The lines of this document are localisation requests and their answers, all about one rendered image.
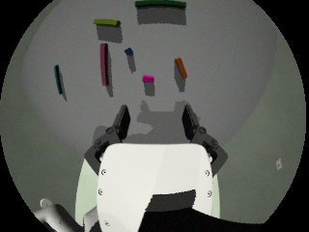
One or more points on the pink rod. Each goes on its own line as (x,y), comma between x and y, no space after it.
(103,63)

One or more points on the turquoise rod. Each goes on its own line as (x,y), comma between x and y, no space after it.
(57,79)

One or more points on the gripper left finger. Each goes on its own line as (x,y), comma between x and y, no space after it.
(114,134)

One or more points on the lime green rod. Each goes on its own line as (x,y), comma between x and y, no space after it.
(107,21)

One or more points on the dark green rod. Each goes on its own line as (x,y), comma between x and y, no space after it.
(167,3)

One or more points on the short magenta block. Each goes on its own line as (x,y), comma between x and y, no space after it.
(148,78)

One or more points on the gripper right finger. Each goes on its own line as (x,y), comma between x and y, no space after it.
(198,135)

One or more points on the orange rod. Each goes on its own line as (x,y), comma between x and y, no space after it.
(181,67)

